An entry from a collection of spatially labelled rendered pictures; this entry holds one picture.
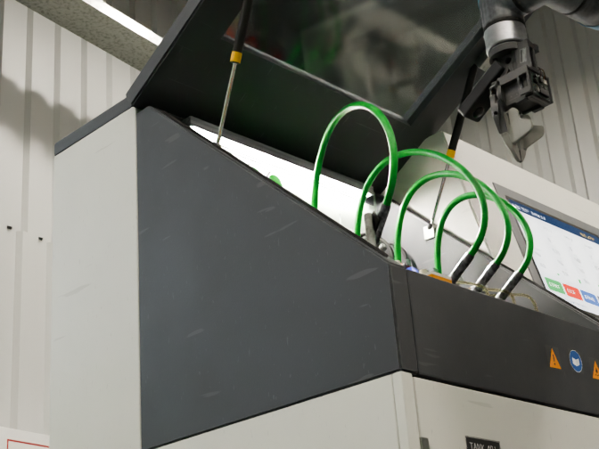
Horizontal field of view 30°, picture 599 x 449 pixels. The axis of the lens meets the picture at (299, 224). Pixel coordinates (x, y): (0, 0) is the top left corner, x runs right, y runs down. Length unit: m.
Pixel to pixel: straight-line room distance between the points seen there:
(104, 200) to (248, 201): 0.43
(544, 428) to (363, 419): 0.35
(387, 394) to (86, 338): 0.76
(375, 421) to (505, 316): 0.34
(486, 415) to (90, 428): 0.76
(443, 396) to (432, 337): 0.09
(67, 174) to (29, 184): 4.86
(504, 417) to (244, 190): 0.56
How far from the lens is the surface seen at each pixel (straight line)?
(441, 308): 1.66
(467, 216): 2.43
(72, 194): 2.29
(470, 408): 1.65
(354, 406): 1.59
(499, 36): 2.01
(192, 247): 1.93
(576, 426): 1.89
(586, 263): 2.76
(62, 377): 2.18
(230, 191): 1.88
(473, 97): 2.01
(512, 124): 1.95
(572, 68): 9.74
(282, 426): 1.69
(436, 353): 1.62
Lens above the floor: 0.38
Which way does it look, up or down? 23 degrees up
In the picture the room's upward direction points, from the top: 4 degrees counter-clockwise
